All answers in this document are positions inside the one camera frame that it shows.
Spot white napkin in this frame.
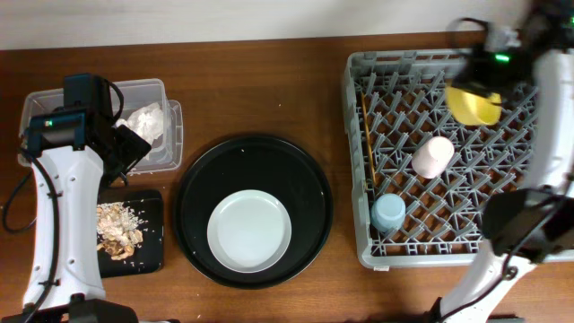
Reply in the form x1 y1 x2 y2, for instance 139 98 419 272
116 102 164 144

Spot yellow bowl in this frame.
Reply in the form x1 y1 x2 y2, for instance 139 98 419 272
445 85 502 126

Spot food leftovers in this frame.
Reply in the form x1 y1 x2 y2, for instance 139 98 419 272
96 202 145 261

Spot pink cup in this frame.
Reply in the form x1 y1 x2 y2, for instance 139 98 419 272
412 136 455 179

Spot wooden chopstick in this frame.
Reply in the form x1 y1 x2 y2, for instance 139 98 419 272
361 93 378 187

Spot grey plate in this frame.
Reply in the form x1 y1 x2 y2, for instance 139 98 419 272
206 189 292 274

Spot blue cup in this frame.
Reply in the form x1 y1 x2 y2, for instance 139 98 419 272
370 194 406 232

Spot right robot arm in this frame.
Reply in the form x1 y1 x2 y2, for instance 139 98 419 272
427 1 573 322

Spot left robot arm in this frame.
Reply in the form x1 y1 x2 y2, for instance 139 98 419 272
6 109 150 322

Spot clear plastic waste bin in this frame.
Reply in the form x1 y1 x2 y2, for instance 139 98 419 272
18 78 184 176

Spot grey dishwasher rack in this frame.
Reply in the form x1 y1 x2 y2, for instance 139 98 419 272
343 49 538 271

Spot black rectangular tray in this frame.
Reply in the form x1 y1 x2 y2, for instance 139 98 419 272
97 188 164 278

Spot round black serving tray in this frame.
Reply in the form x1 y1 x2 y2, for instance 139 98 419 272
172 135 334 289

